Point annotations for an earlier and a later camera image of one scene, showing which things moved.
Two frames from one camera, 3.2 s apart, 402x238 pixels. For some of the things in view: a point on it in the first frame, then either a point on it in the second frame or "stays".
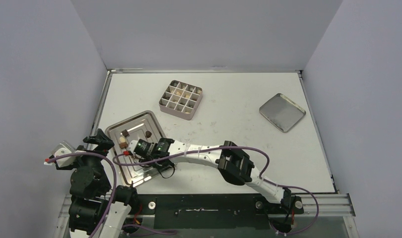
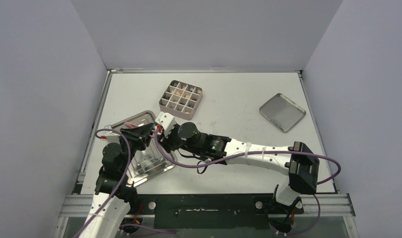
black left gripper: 100,139 -> 143,132
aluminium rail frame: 331,205 stays
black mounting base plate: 214,211 stays
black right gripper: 137,148 -> 168,140
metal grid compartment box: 181,99 stays
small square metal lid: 282,112 stays
